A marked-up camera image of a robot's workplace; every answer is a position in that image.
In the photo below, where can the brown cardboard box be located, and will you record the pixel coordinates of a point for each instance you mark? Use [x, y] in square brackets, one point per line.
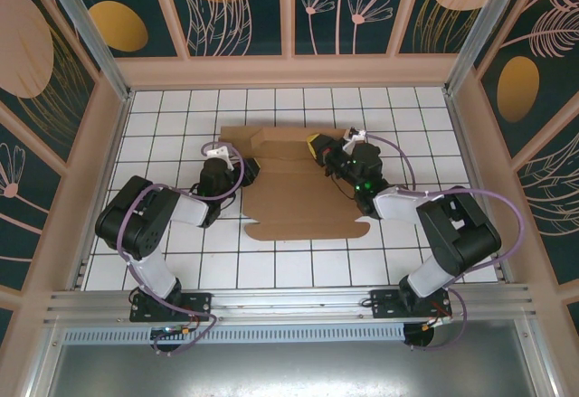
[294, 198]

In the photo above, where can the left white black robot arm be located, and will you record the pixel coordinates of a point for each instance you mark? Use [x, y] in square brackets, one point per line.
[140, 229]

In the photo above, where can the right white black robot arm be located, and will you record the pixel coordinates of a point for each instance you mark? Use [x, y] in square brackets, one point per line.
[466, 234]

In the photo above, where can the grey metal sheet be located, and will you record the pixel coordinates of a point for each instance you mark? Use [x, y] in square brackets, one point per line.
[289, 370]

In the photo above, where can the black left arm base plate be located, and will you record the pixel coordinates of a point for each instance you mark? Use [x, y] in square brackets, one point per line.
[199, 302]

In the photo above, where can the aluminium mounting rail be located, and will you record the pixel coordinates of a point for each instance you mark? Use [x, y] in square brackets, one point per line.
[289, 304]

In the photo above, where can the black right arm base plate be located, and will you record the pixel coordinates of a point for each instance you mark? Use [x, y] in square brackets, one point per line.
[382, 304]

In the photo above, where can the aluminium frame post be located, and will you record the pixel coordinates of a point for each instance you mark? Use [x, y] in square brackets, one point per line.
[88, 31]
[480, 31]

